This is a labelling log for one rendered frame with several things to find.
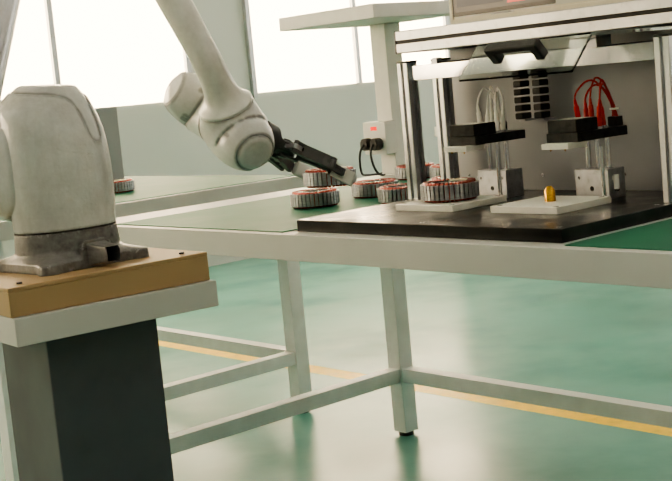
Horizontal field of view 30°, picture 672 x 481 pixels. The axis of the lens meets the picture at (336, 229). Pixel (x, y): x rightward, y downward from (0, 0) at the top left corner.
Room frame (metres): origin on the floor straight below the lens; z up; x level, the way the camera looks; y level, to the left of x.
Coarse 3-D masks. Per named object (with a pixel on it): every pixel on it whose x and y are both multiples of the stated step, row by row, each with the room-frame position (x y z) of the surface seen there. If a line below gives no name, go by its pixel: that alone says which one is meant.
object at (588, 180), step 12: (588, 168) 2.30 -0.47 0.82; (612, 168) 2.25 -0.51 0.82; (576, 180) 2.30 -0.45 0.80; (588, 180) 2.28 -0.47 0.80; (600, 180) 2.26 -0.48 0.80; (612, 180) 2.25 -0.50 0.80; (624, 180) 2.27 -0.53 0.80; (576, 192) 2.30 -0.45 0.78; (588, 192) 2.28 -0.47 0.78; (600, 192) 2.26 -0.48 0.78; (612, 192) 2.25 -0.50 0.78; (624, 192) 2.27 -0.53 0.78
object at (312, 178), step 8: (352, 168) 2.61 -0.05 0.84; (304, 176) 2.60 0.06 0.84; (312, 176) 2.58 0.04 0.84; (320, 176) 2.57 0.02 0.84; (328, 176) 2.56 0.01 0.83; (304, 184) 2.60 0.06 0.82; (312, 184) 2.58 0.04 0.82; (320, 184) 2.57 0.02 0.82; (328, 184) 2.56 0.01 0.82; (336, 184) 2.57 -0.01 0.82; (344, 184) 2.58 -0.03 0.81
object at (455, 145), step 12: (456, 132) 2.42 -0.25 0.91; (468, 132) 2.39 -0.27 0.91; (480, 132) 2.39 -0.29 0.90; (492, 132) 2.42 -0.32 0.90; (504, 132) 2.43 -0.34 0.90; (516, 132) 2.46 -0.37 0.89; (456, 144) 2.42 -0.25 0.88; (468, 144) 2.39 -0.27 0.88; (480, 144) 2.39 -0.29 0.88; (504, 144) 2.45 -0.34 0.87; (492, 156) 2.49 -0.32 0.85; (504, 156) 2.45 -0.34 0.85; (492, 168) 2.48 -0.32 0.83
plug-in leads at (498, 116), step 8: (488, 96) 2.46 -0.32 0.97; (496, 96) 2.45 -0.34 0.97; (488, 104) 2.46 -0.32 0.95; (496, 104) 2.45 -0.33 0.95; (480, 112) 2.48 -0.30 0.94; (488, 112) 2.45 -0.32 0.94; (496, 112) 2.44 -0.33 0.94; (504, 112) 2.46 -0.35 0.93; (480, 120) 2.48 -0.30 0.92; (488, 120) 2.45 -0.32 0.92; (496, 120) 2.44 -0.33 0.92; (504, 120) 2.46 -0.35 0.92; (496, 128) 2.44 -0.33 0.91; (504, 128) 2.46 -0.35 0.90
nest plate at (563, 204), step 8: (520, 200) 2.25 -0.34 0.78; (528, 200) 2.24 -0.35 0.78; (536, 200) 2.23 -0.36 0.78; (544, 200) 2.21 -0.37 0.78; (560, 200) 2.19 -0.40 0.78; (568, 200) 2.18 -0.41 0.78; (576, 200) 2.17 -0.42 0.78; (584, 200) 2.15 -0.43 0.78; (592, 200) 2.15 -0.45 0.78; (600, 200) 2.17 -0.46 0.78; (608, 200) 2.18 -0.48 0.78; (496, 208) 2.19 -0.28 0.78; (504, 208) 2.18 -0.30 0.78; (512, 208) 2.16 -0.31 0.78; (520, 208) 2.15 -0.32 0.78; (528, 208) 2.14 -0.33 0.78; (536, 208) 2.12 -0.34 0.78; (544, 208) 2.11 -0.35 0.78; (552, 208) 2.10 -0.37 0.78; (560, 208) 2.09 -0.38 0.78; (568, 208) 2.11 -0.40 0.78; (576, 208) 2.12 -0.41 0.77; (584, 208) 2.14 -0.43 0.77
